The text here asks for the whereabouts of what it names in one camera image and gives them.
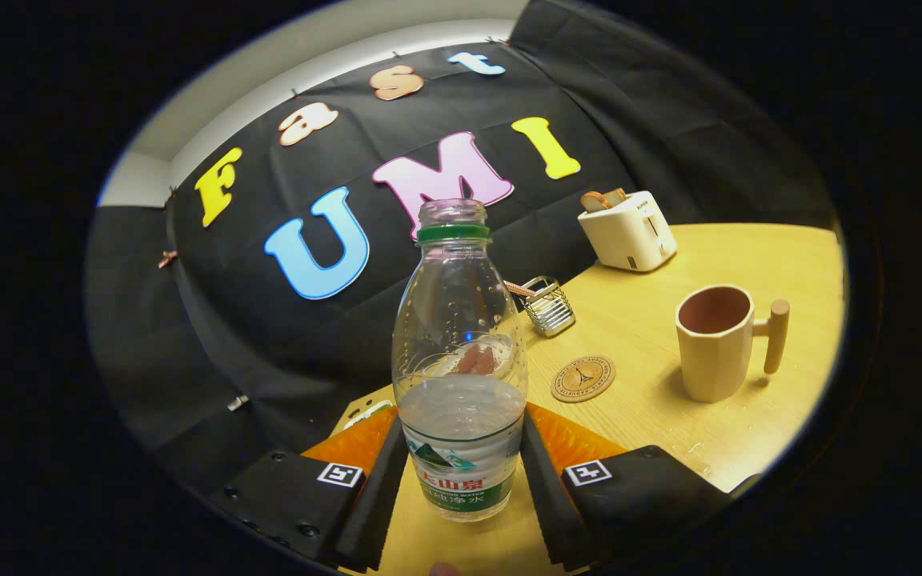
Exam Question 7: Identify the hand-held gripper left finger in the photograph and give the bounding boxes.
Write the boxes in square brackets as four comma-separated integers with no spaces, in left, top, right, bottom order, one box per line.
[209,404,411,573]

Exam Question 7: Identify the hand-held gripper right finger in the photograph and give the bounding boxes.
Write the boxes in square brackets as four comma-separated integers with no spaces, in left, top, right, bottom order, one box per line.
[519,402,739,571]

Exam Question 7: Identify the clear plastic juice bottle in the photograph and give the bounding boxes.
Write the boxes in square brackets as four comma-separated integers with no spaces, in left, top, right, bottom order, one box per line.
[391,198,529,522]

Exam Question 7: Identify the round cork coaster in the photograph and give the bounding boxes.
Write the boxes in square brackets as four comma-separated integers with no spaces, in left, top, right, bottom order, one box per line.
[550,355,616,403]

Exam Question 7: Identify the beige cup with wooden handle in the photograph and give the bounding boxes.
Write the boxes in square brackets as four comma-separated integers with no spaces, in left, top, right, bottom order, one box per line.
[675,284,791,403]

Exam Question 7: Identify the white divided condiment dish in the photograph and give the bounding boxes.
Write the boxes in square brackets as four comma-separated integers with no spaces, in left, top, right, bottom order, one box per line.
[343,400,395,430]

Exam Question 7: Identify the white toaster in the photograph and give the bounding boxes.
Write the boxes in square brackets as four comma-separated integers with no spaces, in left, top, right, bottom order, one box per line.
[578,190,678,272]

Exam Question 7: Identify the wooden table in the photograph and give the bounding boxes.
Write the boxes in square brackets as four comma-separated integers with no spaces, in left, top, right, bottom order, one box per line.
[331,222,844,576]

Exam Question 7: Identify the black backdrop cloth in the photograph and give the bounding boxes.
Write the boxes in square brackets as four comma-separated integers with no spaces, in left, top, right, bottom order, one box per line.
[85,0,838,513]

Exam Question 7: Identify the metal wire holder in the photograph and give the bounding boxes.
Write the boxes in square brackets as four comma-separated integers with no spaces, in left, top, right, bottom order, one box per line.
[520,276,576,338]

